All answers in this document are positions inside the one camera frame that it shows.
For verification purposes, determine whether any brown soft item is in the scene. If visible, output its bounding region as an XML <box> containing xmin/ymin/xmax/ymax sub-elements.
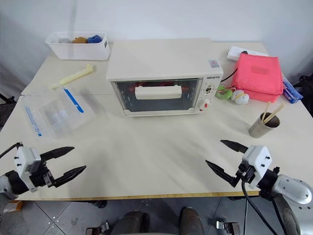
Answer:
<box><xmin>71</xmin><ymin>36</ymin><xmax>89</xmax><ymax>45</ymax></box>

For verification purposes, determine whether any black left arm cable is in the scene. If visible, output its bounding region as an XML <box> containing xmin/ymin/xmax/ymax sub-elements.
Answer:
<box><xmin>0</xmin><ymin>141</ymin><xmax>23</xmax><ymax>159</ymax></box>

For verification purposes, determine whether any white plush toy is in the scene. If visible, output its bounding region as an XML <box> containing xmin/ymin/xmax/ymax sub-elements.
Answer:
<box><xmin>231</xmin><ymin>90</ymin><xmax>250</xmax><ymax>105</ymax></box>

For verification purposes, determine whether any pink lunch bag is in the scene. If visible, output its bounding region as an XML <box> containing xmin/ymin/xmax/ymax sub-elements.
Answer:
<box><xmin>230</xmin><ymin>53</ymin><xmax>286</xmax><ymax>102</ymax></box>

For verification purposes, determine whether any cardboard box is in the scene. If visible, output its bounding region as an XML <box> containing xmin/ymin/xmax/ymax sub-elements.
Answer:
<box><xmin>4</xmin><ymin>200</ymin><xmax>24</xmax><ymax>213</ymax></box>

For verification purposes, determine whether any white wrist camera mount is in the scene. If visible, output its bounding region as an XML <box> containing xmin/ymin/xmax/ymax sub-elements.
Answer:
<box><xmin>241</xmin><ymin>144</ymin><xmax>273</xmax><ymax>189</ymax></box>
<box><xmin>14</xmin><ymin>146</ymin><xmax>43</xmax><ymax>193</ymax></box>

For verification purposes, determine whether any white power strip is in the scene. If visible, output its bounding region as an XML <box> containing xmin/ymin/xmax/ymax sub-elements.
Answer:
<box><xmin>226</xmin><ymin>46</ymin><xmax>268</xmax><ymax>62</ymax></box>

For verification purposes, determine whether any clear plastic box blue latch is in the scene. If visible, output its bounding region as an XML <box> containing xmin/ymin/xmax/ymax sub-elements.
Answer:
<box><xmin>21</xmin><ymin>85</ymin><xmax>96</xmax><ymax>141</ymax></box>

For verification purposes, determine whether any dark rounded shape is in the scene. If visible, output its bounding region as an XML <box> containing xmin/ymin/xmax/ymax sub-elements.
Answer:
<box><xmin>179</xmin><ymin>206</ymin><xmax>206</xmax><ymax>235</ymax></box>
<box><xmin>114</xmin><ymin>211</ymin><xmax>150</xmax><ymax>235</ymax></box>

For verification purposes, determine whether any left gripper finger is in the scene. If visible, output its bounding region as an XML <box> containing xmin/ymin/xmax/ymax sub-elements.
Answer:
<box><xmin>52</xmin><ymin>165</ymin><xmax>87</xmax><ymax>188</ymax></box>
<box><xmin>40</xmin><ymin>146</ymin><xmax>75</xmax><ymax>163</ymax></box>

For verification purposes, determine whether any wooden chopstick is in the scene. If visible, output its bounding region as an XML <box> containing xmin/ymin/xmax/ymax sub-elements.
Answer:
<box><xmin>261</xmin><ymin>102</ymin><xmax>271</xmax><ymax>122</ymax></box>
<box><xmin>263</xmin><ymin>102</ymin><xmax>287</xmax><ymax>123</ymax></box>

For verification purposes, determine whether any glass oven door with handle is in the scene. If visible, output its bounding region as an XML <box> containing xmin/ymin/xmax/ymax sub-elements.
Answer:
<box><xmin>110</xmin><ymin>77</ymin><xmax>203</xmax><ymax>117</ymax></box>

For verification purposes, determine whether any cream toaster oven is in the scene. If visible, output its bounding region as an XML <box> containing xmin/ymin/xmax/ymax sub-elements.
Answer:
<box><xmin>106</xmin><ymin>38</ymin><xmax>224</xmax><ymax>118</ymax></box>

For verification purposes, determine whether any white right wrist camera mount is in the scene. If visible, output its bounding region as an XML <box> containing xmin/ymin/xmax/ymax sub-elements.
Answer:
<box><xmin>241</xmin><ymin>144</ymin><xmax>273</xmax><ymax>189</ymax></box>

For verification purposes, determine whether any green plush toy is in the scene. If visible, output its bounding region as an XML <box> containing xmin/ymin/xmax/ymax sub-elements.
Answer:
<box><xmin>215</xmin><ymin>85</ymin><xmax>236</xmax><ymax>100</ymax></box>

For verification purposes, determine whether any steel cup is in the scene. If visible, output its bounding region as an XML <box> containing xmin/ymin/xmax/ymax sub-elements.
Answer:
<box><xmin>248</xmin><ymin>112</ymin><xmax>281</xmax><ymax>139</ymax></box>

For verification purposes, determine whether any blue toothpaste box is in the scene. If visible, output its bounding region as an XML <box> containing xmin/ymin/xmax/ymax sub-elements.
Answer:
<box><xmin>282</xmin><ymin>74</ymin><xmax>304</xmax><ymax>104</ymax></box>

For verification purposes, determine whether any cream plastic stick tool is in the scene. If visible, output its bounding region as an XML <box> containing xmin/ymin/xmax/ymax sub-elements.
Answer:
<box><xmin>48</xmin><ymin>63</ymin><xmax>95</xmax><ymax>90</ymax></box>

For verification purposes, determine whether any thin black power cord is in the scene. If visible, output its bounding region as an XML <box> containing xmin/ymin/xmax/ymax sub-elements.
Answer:
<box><xmin>221</xmin><ymin>68</ymin><xmax>239</xmax><ymax>82</ymax></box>

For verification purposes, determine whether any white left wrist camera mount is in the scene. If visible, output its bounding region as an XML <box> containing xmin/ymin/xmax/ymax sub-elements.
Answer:
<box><xmin>14</xmin><ymin>146</ymin><xmax>43</xmax><ymax>193</ymax></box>

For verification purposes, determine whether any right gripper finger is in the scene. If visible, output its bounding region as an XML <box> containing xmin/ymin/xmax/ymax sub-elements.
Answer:
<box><xmin>220</xmin><ymin>140</ymin><xmax>249</xmax><ymax>155</ymax></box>
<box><xmin>205</xmin><ymin>160</ymin><xmax>238</xmax><ymax>188</ymax></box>

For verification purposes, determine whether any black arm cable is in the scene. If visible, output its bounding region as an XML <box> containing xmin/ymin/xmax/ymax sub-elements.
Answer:
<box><xmin>241</xmin><ymin>180</ymin><xmax>279</xmax><ymax>235</ymax></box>
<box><xmin>0</xmin><ymin>141</ymin><xmax>23</xmax><ymax>159</ymax></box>

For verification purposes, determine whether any blue soft item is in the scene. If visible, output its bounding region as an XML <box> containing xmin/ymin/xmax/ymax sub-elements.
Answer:
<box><xmin>87</xmin><ymin>35</ymin><xmax>102</xmax><ymax>45</ymax></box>

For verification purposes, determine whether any oven knob with red mark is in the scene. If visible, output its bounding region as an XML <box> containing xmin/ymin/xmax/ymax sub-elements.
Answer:
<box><xmin>197</xmin><ymin>98</ymin><xmax>212</xmax><ymax>111</ymax></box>

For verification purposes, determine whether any black chair frame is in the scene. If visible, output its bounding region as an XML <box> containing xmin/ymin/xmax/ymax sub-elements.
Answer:
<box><xmin>292</xmin><ymin>74</ymin><xmax>313</xmax><ymax>99</ymax></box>

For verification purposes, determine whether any white plastic bin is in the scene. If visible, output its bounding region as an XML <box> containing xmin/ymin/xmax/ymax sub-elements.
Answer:
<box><xmin>45</xmin><ymin>31</ymin><xmax>111</xmax><ymax>61</ymax></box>

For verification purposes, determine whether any metal caster wheel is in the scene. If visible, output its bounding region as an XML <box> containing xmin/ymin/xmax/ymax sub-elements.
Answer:
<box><xmin>216</xmin><ymin>219</ymin><xmax>242</xmax><ymax>235</ymax></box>
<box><xmin>85</xmin><ymin>219</ymin><xmax>111</xmax><ymax>235</ymax></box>

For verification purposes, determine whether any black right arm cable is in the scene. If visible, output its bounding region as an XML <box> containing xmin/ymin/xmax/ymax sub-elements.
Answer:
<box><xmin>241</xmin><ymin>180</ymin><xmax>279</xmax><ymax>235</ymax></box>

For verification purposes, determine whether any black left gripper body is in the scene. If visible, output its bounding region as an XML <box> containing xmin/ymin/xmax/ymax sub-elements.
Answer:
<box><xmin>27</xmin><ymin>160</ymin><xmax>56</xmax><ymax>189</ymax></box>

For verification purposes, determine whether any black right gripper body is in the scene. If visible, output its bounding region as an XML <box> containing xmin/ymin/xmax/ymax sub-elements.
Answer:
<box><xmin>235</xmin><ymin>162</ymin><xmax>257</xmax><ymax>185</ymax></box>

